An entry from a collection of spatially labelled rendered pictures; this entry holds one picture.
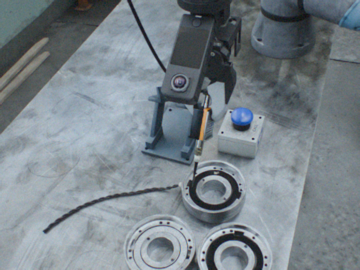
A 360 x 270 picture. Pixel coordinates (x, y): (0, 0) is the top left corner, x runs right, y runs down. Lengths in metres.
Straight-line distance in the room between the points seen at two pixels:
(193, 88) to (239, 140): 0.25
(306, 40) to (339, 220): 0.87
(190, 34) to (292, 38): 0.47
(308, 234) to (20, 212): 1.12
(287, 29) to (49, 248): 0.66
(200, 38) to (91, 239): 0.36
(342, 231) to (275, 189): 0.96
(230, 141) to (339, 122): 1.33
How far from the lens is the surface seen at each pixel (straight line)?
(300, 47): 0.99
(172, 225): 0.65
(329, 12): 0.88
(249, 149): 0.75
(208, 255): 0.62
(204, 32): 0.54
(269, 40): 0.98
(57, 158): 0.82
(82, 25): 2.84
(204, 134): 0.63
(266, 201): 0.71
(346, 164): 1.87
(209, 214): 0.65
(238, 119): 0.73
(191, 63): 0.52
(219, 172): 0.70
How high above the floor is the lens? 1.38
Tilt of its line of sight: 46 degrees down
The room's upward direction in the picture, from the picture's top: 6 degrees counter-clockwise
